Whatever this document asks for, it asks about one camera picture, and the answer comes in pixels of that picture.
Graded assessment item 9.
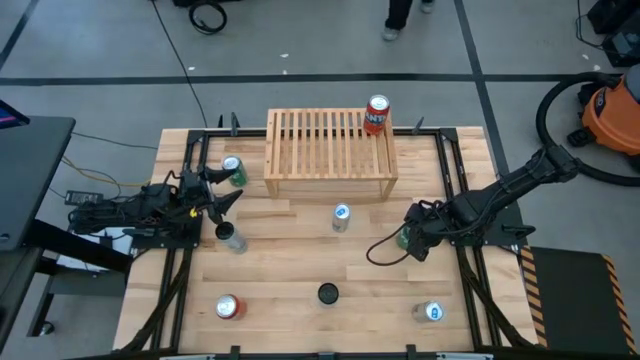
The black hazard-striped floor mat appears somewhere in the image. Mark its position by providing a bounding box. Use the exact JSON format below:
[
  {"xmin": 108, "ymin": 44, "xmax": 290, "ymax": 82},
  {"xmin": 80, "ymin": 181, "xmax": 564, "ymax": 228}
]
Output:
[{"xmin": 519, "ymin": 244, "xmax": 640, "ymax": 356}]

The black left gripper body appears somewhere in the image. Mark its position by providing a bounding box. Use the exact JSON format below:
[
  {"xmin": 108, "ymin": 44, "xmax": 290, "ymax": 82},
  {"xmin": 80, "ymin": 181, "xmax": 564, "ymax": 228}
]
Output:
[{"xmin": 178, "ymin": 168, "xmax": 215, "ymax": 222}]

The black power adapter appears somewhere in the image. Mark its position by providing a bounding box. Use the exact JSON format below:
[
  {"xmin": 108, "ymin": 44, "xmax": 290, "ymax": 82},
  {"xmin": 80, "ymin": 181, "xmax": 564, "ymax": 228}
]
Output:
[{"xmin": 64, "ymin": 189, "xmax": 105, "ymax": 207}]

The white Celsius can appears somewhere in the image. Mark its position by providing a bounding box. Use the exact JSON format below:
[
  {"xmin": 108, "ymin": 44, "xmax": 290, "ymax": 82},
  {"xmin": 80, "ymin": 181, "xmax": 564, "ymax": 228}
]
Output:
[
  {"xmin": 317, "ymin": 282, "xmax": 340, "ymax": 306},
  {"xmin": 214, "ymin": 221, "xmax": 249, "ymax": 255}
]

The person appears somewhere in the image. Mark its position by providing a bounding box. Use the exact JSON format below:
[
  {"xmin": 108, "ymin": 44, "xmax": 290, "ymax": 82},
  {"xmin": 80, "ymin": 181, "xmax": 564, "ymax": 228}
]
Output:
[{"xmin": 382, "ymin": 0, "xmax": 436, "ymax": 42}]

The black equipment case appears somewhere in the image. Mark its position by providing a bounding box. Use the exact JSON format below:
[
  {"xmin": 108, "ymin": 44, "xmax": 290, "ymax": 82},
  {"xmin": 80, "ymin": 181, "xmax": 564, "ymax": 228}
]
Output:
[{"xmin": 574, "ymin": 0, "xmax": 640, "ymax": 69}]

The laptop screen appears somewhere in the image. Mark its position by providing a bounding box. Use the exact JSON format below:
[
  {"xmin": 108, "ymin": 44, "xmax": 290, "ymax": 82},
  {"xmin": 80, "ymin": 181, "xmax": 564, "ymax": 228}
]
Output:
[{"xmin": 0, "ymin": 98, "xmax": 30, "ymax": 130}]

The blue silver Red Bull can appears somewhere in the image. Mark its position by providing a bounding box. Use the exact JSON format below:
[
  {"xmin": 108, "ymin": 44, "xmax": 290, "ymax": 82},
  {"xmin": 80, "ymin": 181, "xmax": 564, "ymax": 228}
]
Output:
[
  {"xmin": 331, "ymin": 202, "xmax": 352, "ymax": 234},
  {"xmin": 411, "ymin": 299, "xmax": 445, "ymax": 324}
]

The orange shop vacuum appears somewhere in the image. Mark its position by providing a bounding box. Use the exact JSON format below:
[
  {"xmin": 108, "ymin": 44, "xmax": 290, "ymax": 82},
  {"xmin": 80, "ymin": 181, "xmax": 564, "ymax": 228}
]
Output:
[
  {"xmin": 567, "ymin": 64, "xmax": 640, "ymax": 174},
  {"xmin": 535, "ymin": 71, "xmax": 640, "ymax": 188}
]

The coiled black cable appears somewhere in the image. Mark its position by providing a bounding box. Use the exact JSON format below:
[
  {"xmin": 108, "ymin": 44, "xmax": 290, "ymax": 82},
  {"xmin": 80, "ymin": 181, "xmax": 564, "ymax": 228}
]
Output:
[{"xmin": 188, "ymin": 0, "xmax": 229, "ymax": 36}]

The white paper sheet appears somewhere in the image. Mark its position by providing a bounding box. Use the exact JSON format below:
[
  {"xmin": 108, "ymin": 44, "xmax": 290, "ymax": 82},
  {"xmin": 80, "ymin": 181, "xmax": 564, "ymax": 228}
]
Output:
[{"xmin": 57, "ymin": 227, "xmax": 139, "ymax": 272}]

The long black floor cable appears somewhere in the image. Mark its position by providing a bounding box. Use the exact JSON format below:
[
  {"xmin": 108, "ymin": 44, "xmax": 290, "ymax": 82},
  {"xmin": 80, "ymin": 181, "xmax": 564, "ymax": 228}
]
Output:
[{"xmin": 149, "ymin": 0, "xmax": 209, "ymax": 129}]

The thin black floor cable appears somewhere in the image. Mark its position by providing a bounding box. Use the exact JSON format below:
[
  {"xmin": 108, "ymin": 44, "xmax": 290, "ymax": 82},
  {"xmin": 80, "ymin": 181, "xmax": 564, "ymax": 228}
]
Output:
[{"xmin": 69, "ymin": 130, "xmax": 159, "ymax": 151}]

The red Fanta can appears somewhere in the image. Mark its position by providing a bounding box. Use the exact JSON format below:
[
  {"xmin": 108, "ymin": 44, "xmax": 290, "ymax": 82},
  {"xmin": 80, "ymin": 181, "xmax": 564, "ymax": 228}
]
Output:
[
  {"xmin": 215, "ymin": 293, "xmax": 248, "ymax": 321},
  {"xmin": 362, "ymin": 93, "xmax": 391, "ymax": 136}
]

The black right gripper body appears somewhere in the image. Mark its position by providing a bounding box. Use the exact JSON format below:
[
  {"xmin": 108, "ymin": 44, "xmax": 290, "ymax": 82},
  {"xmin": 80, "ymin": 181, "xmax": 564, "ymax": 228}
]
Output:
[{"xmin": 410, "ymin": 201, "xmax": 459, "ymax": 246}]

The wooden slatted shelf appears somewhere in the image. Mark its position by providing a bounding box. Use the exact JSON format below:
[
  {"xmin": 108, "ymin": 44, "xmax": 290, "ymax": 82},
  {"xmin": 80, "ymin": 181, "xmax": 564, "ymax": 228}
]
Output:
[{"xmin": 263, "ymin": 107, "xmax": 400, "ymax": 200}]

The black aluminium table frame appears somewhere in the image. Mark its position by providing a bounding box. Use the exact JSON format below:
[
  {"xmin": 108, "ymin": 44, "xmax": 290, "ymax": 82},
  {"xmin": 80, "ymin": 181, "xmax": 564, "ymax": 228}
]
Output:
[{"xmin": 112, "ymin": 127, "xmax": 541, "ymax": 360}]

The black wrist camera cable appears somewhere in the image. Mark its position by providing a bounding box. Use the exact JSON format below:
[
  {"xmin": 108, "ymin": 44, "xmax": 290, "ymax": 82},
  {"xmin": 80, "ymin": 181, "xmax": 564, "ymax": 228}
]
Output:
[{"xmin": 366, "ymin": 232, "xmax": 416, "ymax": 267}]

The black desk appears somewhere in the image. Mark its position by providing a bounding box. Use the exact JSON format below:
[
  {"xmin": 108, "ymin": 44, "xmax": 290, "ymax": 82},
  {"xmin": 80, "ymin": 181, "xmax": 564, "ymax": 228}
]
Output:
[{"xmin": 0, "ymin": 115, "xmax": 134, "ymax": 346}]

